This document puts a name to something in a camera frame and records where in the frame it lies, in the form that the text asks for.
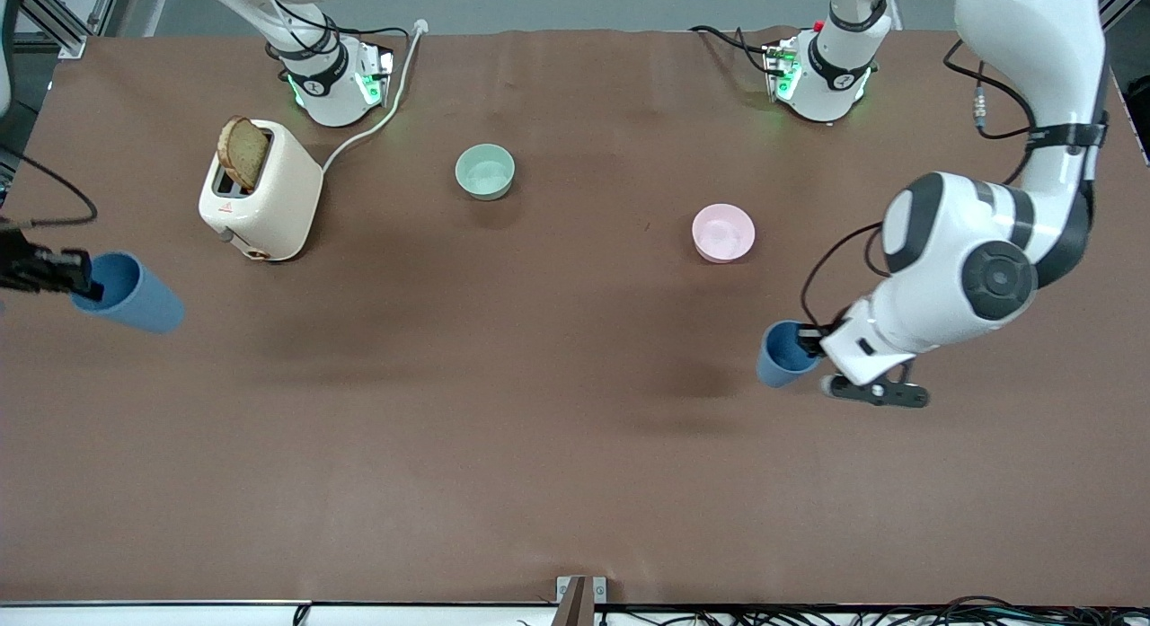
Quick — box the blue plastic cup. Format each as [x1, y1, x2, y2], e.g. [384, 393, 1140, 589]
[756, 321, 824, 389]
[72, 251, 186, 334]

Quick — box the pink bowl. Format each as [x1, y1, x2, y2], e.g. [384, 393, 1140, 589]
[692, 204, 756, 264]

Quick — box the brown bread slice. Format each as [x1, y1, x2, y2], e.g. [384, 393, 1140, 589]
[217, 116, 270, 192]

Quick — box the cream white toaster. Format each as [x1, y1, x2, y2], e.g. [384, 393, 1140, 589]
[199, 119, 324, 263]

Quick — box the brown table cover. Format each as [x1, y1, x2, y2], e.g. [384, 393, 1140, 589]
[0, 26, 1150, 606]

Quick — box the mint green bowl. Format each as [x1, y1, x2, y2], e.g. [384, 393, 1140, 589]
[455, 143, 517, 201]

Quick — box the aluminium frame post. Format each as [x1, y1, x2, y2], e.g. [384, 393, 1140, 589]
[1101, 0, 1150, 34]
[0, 0, 122, 59]

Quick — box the black left arm loop cable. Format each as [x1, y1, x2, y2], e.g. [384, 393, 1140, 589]
[942, 40, 1041, 187]

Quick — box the black cable bundle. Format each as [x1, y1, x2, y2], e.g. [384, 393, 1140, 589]
[593, 595, 1150, 626]

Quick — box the black left base cable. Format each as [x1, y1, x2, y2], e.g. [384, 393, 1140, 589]
[690, 24, 783, 75]

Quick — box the black base cable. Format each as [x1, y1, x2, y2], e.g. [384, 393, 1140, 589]
[690, 24, 783, 75]
[256, 0, 410, 70]

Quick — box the white toaster power cable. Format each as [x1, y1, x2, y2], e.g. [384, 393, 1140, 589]
[322, 20, 428, 173]

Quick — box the black right base cable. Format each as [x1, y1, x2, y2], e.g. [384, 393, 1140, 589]
[256, 0, 410, 70]

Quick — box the grey metal camera bracket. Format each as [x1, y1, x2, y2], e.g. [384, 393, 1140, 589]
[555, 576, 608, 626]

